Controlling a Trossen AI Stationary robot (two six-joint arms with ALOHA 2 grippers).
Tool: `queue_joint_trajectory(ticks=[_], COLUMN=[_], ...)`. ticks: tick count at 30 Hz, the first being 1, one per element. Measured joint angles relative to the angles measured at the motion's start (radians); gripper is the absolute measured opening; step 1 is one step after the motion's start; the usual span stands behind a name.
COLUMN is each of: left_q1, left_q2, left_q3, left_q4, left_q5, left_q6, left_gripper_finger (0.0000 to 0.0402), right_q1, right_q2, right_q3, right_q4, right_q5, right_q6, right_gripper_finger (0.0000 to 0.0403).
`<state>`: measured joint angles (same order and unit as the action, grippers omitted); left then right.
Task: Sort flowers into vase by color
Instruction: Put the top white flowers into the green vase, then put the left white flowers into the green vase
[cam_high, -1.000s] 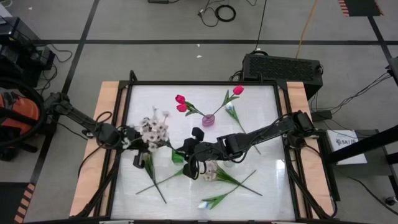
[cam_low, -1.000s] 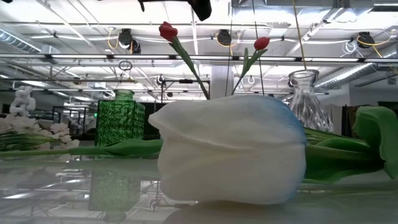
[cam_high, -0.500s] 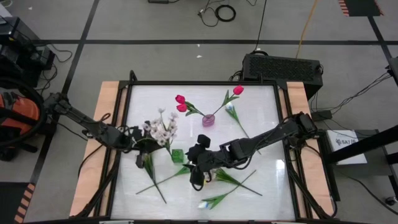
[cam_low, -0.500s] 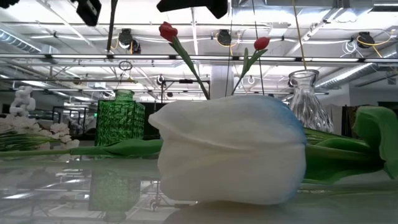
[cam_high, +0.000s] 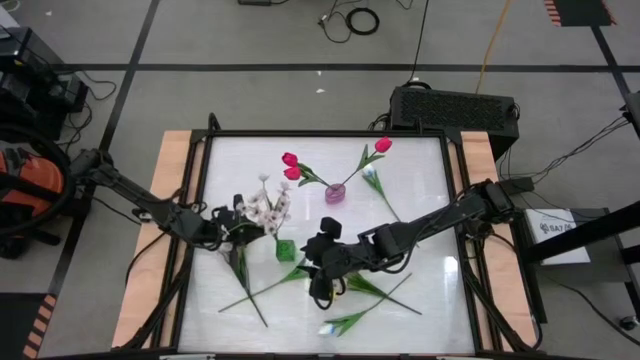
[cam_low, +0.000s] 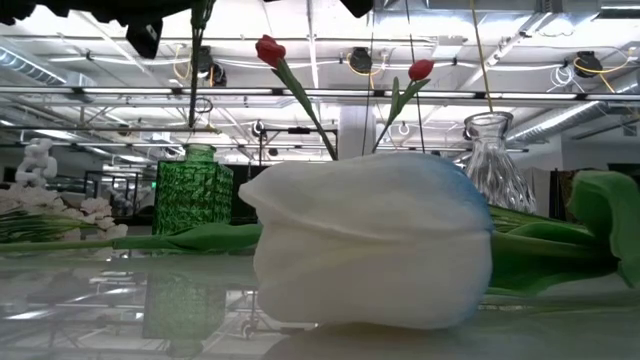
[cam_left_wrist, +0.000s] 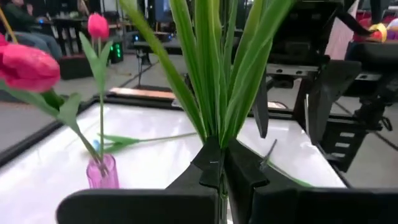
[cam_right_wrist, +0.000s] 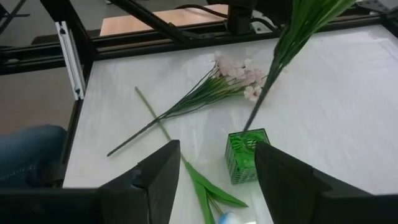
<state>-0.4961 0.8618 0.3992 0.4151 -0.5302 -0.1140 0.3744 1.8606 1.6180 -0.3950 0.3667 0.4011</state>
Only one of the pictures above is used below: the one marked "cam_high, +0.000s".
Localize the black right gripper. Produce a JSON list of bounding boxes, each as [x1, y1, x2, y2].
[[298, 216, 354, 311]]

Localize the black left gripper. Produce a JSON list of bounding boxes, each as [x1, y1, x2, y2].
[[210, 193, 267, 265]]

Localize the pink artificial tulip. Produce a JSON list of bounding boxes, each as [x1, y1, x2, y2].
[[339, 135, 394, 189], [282, 166, 321, 189], [280, 151, 332, 190]]

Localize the green glass vase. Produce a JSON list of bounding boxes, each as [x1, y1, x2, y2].
[[274, 238, 297, 263]]

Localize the small pink glass vase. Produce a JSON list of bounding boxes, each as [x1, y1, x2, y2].
[[323, 182, 348, 206]]

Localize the orange vacuum cleaner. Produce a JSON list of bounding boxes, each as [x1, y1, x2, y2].
[[0, 123, 79, 237]]

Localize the black perforated computer case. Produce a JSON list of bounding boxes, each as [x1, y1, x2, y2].
[[388, 84, 521, 161]]

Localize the black power brick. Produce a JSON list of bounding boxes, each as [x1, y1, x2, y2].
[[497, 175, 535, 197]]

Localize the orange shop vacuum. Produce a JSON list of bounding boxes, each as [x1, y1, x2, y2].
[[0, 147, 66, 216]]

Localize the white paper sign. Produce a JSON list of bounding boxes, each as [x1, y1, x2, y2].
[[523, 207, 592, 266]]

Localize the black mat, orange striped edge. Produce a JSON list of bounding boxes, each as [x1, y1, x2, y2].
[[0, 293, 57, 360], [543, 0, 617, 27]]

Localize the black equipment stack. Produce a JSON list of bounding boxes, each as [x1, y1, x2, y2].
[[0, 27, 90, 141]]

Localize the black diagonal stand bar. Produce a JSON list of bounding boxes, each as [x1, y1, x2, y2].
[[522, 199, 640, 266]]

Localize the black metal table frame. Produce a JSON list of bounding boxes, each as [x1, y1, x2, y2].
[[112, 112, 544, 360]]

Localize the coiled black cable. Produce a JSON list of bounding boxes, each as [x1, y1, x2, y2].
[[344, 6, 381, 36]]

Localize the thin black cable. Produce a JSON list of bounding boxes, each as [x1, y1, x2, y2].
[[409, 0, 431, 84]]

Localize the yellow cable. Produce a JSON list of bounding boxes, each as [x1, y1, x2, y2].
[[474, 0, 514, 95]]

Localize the black floor cable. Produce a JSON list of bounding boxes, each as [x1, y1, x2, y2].
[[499, 114, 631, 184]]

